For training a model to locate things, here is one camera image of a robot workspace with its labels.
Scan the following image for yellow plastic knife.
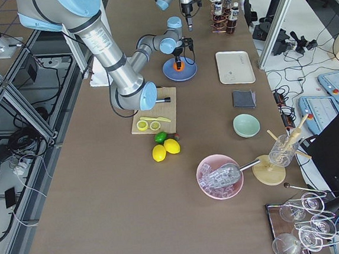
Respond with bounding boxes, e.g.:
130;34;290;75
140;116;171;123

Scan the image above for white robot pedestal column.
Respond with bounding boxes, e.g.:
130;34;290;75
90;57;112;87

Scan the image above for lemon slice lower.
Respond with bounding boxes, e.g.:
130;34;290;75
149;120;161;131

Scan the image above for aluminium frame post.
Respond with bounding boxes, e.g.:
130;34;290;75
258;0;292;70

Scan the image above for dark drink bottle three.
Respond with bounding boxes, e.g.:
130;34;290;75
226;2;240;34

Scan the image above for metal ice scoop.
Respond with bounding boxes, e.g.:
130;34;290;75
209;159;260;188

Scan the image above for clear glass on stand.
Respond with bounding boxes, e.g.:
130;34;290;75
268;134;299;168

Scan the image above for wooden cup tree stand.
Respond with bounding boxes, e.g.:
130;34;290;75
252;114;312;186

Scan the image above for dark drink bottle two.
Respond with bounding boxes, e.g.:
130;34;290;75
223;0;233;14

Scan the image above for dark drink bottle one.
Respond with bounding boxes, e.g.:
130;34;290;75
212;0;224;31

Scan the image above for yellow lemon upper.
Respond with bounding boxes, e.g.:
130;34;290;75
151;144;167;162

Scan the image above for blue round plate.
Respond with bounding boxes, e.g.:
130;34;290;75
162;56;198;82

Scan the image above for grey folded cloth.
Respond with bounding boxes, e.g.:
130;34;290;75
232;90;256;109

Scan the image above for green lime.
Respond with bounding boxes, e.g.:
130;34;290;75
154;131;168;145

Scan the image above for steel muddler black tip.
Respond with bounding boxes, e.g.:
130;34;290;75
156;97;171;103

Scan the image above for lemon slice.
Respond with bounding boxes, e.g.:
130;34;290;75
136;120;149;131
149;120;161;131

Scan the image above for copper wire bottle rack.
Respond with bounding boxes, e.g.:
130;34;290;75
211;0;237;34

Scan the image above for wooden cutting board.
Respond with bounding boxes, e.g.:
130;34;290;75
127;86;180;137

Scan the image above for green bowl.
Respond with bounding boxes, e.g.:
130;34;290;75
233;114;260;138

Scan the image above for orange fruit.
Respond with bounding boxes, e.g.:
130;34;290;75
173;62;185;72

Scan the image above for pink bowl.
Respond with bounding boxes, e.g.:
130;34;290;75
196;154;244;200

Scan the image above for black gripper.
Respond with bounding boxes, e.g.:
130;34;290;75
180;0;202;31
172;37;195;70

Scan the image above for yellow lemon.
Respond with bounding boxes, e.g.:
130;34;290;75
163;139;181;155
151;144;167;162

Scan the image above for cream rectangular tray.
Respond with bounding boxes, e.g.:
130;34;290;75
215;50;256;85

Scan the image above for teach pendant near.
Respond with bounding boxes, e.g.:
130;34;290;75
298;96;339;134

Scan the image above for yellow lemon lower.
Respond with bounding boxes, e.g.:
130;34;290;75
163;139;181;155

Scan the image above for pile of clear ice cubes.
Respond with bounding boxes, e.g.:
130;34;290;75
197;163;243;200

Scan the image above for wine glass rack tray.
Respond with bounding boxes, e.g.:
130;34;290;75
272;182;339;254

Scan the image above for black power strip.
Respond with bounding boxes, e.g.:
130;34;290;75
273;91;296;130

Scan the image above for lemon slice upper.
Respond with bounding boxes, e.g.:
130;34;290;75
136;120;149;131

